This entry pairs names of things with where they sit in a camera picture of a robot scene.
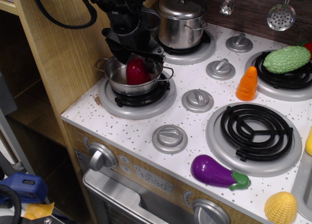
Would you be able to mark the left oven dial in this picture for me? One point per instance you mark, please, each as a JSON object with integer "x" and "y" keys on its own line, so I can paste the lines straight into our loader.
{"x": 101, "y": 157}

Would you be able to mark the purple toy eggplant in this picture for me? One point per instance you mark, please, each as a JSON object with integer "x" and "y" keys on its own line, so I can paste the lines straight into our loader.
{"x": 208, "y": 171}

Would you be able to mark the grey stove knob back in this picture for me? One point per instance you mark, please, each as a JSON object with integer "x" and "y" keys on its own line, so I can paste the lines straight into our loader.
{"x": 239, "y": 44}

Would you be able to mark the blue device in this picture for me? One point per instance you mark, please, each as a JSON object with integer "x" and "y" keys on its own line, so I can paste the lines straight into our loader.
{"x": 31, "y": 189}

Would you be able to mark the right oven dial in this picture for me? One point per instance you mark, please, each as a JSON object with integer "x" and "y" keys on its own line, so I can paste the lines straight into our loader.
{"x": 207, "y": 212}

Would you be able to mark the grey toy sink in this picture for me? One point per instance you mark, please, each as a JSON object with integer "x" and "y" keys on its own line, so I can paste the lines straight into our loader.
{"x": 302, "y": 187}

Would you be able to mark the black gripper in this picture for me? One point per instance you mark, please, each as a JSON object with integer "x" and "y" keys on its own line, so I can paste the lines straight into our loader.
{"x": 139, "y": 42}

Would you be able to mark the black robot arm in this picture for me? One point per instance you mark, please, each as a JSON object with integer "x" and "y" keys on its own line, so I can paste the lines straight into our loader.
{"x": 130, "y": 31}

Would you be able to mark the small steel pan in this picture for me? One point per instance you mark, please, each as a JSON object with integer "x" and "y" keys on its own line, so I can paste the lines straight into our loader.
{"x": 115, "y": 72}

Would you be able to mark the hanging steel utensil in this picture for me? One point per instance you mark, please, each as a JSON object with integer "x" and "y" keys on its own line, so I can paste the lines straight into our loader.
{"x": 227, "y": 7}

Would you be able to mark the yellow toy at right edge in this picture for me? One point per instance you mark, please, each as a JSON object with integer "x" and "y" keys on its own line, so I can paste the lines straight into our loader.
{"x": 308, "y": 144}

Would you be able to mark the grey stove knob front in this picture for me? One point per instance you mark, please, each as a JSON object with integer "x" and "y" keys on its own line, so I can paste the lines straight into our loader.
{"x": 169, "y": 139}

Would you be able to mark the red toy pepper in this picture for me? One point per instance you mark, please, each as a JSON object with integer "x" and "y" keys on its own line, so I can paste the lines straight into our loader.
{"x": 307, "y": 46}

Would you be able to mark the orange toy carrot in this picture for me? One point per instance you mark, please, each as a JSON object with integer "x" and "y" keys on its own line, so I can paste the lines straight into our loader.
{"x": 246, "y": 90}

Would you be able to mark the oven dial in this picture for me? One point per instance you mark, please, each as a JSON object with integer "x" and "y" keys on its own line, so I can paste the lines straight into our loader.
{"x": 207, "y": 212}
{"x": 101, "y": 157}

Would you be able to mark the grey oven door handle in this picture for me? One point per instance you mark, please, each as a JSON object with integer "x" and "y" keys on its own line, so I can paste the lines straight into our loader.
{"x": 120, "y": 196}

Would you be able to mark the front left burner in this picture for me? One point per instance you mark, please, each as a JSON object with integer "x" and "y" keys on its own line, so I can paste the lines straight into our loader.
{"x": 140, "y": 107}

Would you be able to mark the hanging steel skimmer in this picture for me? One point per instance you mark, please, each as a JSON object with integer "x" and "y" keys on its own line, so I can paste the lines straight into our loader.
{"x": 281, "y": 17}

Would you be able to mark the front right burner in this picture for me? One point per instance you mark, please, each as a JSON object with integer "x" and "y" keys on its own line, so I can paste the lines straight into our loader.
{"x": 253, "y": 139}

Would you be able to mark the yellow toy corn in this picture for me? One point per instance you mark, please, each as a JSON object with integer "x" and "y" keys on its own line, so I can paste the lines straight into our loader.
{"x": 281, "y": 208}

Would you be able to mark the back left burner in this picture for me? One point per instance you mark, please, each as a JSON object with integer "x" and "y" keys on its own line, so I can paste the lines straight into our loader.
{"x": 201, "y": 52}

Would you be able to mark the grey stove knob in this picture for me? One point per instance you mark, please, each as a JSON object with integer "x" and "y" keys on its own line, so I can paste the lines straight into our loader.
{"x": 169, "y": 139}
{"x": 220, "y": 70}
{"x": 197, "y": 101}
{"x": 239, "y": 44}

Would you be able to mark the wooden shelf cabinet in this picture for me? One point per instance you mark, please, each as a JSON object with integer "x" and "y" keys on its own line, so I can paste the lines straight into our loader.
{"x": 47, "y": 68}

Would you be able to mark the green toy bitter gourd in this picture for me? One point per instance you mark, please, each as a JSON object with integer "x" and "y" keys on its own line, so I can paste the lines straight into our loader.
{"x": 287, "y": 59}

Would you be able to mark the steel pot with lid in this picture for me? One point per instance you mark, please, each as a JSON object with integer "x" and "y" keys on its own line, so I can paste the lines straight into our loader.
{"x": 182, "y": 23}

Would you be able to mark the orange tape piece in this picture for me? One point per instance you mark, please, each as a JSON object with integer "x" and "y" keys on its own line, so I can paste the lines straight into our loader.
{"x": 36, "y": 211}

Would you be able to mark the burner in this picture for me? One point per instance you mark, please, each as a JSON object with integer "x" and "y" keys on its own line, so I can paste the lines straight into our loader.
{"x": 140, "y": 107}
{"x": 201, "y": 52}
{"x": 294, "y": 86}
{"x": 253, "y": 139}

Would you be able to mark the back right burner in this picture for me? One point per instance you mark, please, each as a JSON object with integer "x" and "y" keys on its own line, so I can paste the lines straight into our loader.
{"x": 294, "y": 86}

